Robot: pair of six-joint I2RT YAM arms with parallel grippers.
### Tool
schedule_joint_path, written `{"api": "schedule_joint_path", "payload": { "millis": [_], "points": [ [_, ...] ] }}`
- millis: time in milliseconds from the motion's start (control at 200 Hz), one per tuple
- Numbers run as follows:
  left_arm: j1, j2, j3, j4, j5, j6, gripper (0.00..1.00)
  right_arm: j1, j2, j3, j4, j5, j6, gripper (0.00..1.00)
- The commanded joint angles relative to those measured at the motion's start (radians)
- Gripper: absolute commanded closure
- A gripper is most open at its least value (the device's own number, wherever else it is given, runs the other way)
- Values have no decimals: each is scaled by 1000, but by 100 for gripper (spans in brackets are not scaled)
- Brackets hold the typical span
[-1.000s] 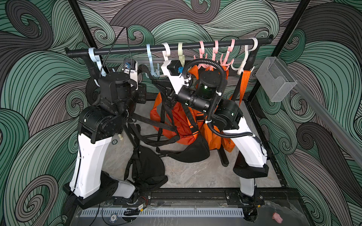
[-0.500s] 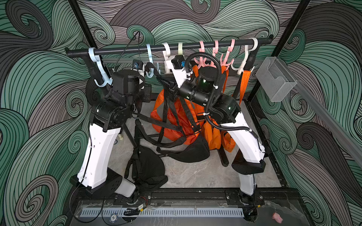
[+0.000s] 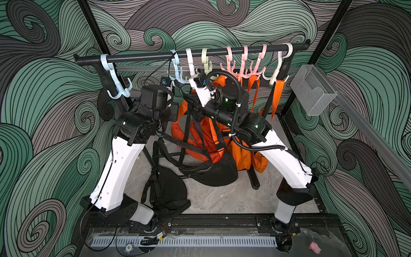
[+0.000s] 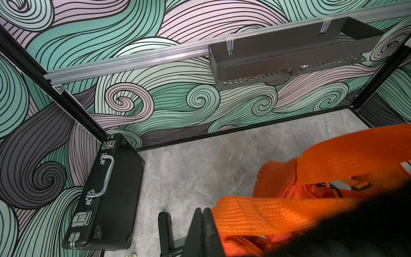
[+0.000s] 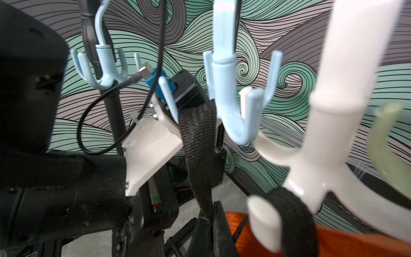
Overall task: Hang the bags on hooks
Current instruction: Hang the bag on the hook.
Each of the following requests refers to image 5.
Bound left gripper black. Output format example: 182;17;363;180
112;165;179;257

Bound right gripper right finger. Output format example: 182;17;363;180
213;201;239;257

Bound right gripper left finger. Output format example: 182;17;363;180
186;217;213;257

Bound black bag orange straps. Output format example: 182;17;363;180
178;99;218;222

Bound red orange black backpack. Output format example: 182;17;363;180
235;222;411;257

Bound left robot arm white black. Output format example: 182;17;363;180
1;2;174;257

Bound white hook left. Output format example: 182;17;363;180
239;0;411;253

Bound light blue hook outer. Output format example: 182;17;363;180
71;1;142;91

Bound light blue hook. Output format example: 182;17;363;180
158;0;284;146
71;1;142;91

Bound light blue hook inner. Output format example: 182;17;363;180
158;0;284;146

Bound pale green hook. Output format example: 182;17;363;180
366;102;411;200

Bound black clothes rack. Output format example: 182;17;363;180
76;0;129;155

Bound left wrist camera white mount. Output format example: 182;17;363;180
121;62;209;197

